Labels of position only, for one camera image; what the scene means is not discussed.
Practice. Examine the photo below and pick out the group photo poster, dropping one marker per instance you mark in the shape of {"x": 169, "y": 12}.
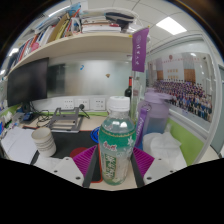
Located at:
{"x": 181, "y": 86}

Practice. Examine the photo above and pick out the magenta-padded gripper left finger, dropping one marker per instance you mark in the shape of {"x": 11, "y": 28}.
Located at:
{"x": 66, "y": 168}

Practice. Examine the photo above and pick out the white paper sheets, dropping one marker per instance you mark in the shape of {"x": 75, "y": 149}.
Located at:
{"x": 18, "y": 145}

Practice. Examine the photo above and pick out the purple hanging banner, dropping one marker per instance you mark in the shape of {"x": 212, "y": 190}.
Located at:
{"x": 140, "y": 50}

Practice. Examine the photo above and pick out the purple translucent water jug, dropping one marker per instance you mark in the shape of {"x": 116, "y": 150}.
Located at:
{"x": 156, "y": 116}

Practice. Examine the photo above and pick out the flat round red coaster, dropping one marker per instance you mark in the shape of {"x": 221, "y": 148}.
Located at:
{"x": 77, "y": 151}

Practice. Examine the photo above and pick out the grey metal laptop stand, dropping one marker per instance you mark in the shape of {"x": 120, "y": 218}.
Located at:
{"x": 65, "y": 120}

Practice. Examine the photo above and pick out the white patterned cup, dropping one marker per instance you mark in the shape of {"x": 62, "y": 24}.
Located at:
{"x": 44, "y": 141}

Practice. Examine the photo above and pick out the white wall socket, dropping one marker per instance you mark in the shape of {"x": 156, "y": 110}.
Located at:
{"x": 99, "y": 103}
{"x": 84, "y": 102}
{"x": 68, "y": 103}

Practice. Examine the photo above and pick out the black desk mat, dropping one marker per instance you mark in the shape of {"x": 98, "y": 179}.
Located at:
{"x": 70, "y": 140}

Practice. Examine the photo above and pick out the wooden shelf with books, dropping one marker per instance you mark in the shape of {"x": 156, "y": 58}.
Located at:
{"x": 83, "y": 43}

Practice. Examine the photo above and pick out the flat white paper towel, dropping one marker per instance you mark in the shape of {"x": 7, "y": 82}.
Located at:
{"x": 46, "y": 162}

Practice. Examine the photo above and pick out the rectangular ceiling light panel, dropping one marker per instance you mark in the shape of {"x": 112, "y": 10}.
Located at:
{"x": 171, "y": 25}

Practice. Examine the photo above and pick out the small blue box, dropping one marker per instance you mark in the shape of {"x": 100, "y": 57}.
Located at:
{"x": 28, "y": 116}

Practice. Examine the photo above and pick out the green-labelled clear drink bottle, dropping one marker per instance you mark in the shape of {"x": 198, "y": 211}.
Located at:
{"x": 116, "y": 143}

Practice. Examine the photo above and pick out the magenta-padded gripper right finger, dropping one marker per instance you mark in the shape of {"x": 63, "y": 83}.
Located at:
{"x": 160, "y": 168}

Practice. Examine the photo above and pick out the crumpled white tissue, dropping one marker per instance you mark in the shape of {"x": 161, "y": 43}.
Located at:
{"x": 163, "y": 146}

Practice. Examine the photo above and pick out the black computer monitor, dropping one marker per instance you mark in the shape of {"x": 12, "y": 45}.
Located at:
{"x": 28, "y": 81}

